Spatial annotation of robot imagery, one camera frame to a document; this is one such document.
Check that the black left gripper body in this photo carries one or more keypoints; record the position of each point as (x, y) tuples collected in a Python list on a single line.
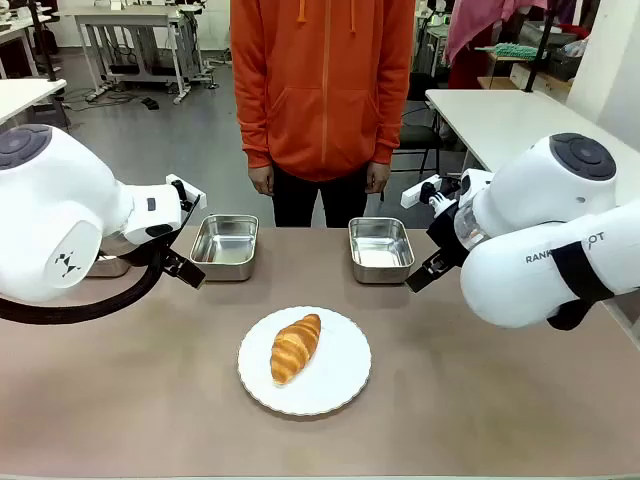
[(169, 256)]

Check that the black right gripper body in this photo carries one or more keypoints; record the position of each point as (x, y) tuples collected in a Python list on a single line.
[(447, 235)]

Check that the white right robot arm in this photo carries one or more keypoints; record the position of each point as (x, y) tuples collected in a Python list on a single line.
[(525, 190)]

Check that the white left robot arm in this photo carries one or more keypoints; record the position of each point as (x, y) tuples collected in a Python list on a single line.
[(50, 200)]

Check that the steel rectangular container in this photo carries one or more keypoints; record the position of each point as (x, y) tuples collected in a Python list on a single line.
[(380, 247), (225, 245), (109, 266)]

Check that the golden croissant bread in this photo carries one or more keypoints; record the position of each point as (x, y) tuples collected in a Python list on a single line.
[(295, 347)]

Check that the person's left hand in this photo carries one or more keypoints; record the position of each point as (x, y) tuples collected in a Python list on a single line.
[(377, 179)]

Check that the person's right hand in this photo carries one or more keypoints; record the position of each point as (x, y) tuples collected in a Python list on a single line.
[(262, 180)]

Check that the black folding chair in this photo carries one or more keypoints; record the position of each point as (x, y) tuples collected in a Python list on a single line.
[(420, 130)]

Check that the large white table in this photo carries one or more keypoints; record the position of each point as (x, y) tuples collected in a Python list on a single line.
[(490, 120)]

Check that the white scalloped plate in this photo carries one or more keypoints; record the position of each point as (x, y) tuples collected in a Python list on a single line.
[(340, 370)]

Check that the black trousers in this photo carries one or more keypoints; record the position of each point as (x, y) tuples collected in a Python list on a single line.
[(300, 205)]

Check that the black foot pedal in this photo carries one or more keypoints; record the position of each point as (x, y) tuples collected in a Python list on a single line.
[(150, 103)]

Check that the wooden shelf unit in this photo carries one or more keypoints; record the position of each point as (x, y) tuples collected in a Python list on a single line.
[(520, 82)]

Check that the white floor power strip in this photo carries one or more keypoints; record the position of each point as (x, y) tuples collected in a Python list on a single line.
[(98, 91)]

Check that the orange zip hoodie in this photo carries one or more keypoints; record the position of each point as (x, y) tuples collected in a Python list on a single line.
[(322, 90)]

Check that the teal microfibre duster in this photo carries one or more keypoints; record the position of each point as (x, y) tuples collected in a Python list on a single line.
[(510, 50)]

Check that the dark grey storage crate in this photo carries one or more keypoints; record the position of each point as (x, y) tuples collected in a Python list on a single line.
[(564, 62)]

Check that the black stand pole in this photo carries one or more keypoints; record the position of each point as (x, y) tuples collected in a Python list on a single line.
[(540, 45), (44, 45)]

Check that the pink hanging cloth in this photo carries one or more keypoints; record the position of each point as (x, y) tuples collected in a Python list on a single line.
[(475, 25)]

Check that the small white table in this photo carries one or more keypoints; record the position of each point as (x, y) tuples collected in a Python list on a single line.
[(25, 97)]

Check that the grey metal workbench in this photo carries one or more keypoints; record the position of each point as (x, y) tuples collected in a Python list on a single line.
[(130, 20)]

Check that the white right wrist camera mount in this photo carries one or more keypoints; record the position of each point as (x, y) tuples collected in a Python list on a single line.
[(413, 196)]

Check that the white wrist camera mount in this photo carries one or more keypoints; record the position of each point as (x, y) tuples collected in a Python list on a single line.
[(195, 194), (413, 196)]

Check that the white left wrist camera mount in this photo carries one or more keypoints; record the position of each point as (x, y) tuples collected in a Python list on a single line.
[(195, 194)]

